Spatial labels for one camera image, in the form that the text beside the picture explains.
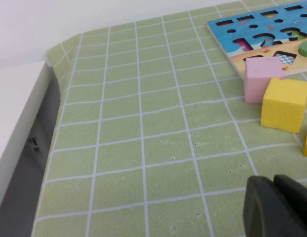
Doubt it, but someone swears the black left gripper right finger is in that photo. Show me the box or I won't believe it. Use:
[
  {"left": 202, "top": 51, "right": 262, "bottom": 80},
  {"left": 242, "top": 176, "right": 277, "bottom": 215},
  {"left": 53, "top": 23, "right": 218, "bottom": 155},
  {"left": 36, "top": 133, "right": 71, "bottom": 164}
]
[{"left": 273, "top": 174, "right": 307, "bottom": 237}]

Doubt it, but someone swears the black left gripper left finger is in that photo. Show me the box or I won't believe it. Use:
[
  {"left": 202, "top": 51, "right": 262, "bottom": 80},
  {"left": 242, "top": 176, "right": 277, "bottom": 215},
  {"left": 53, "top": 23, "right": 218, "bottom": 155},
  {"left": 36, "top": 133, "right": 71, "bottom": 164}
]
[{"left": 243, "top": 175, "right": 307, "bottom": 237}]

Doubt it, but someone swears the green circle piece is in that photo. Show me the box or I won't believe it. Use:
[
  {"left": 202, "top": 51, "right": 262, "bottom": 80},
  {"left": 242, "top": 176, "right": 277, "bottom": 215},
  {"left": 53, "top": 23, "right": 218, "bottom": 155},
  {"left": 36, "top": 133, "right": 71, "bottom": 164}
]
[{"left": 298, "top": 40, "right": 307, "bottom": 57}]

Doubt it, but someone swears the green number three piece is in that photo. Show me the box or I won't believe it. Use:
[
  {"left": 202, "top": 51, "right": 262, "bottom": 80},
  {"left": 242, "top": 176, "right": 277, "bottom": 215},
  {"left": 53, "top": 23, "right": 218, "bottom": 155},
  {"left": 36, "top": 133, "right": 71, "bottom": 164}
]
[{"left": 290, "top": 29, "right": 307, "bottom": 41}]

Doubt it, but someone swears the colourful wooden puzzle board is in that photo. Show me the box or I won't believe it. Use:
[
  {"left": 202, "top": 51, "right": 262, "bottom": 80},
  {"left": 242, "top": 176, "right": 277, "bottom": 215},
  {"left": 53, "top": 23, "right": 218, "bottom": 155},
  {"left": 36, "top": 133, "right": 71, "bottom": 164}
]
[{"left": 207, "top": 0, "right": 307, "bottom": 76}]

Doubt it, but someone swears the yellow wooden cube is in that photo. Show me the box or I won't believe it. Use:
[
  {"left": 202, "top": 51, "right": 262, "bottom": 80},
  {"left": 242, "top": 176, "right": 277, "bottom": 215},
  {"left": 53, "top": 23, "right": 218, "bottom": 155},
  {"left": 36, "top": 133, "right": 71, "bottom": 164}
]
[{"left": 261, "top": 77, "right": 307, "bottom": 134}]

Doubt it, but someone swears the pink wooden cube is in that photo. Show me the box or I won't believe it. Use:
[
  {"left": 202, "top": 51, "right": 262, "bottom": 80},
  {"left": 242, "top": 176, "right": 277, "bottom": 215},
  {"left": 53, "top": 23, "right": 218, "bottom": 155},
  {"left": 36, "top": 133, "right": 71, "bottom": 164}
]
[{"left": 244, "top": 56, "right": 285, "bottom": 104}]

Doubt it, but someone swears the green checked tablecloth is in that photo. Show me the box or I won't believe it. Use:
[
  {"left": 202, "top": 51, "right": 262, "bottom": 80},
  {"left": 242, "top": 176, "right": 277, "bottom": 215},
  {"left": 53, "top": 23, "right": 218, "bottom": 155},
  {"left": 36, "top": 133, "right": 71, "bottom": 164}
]
[{"left": 32, "top": 0, "right": 307, "bottom": 237}]

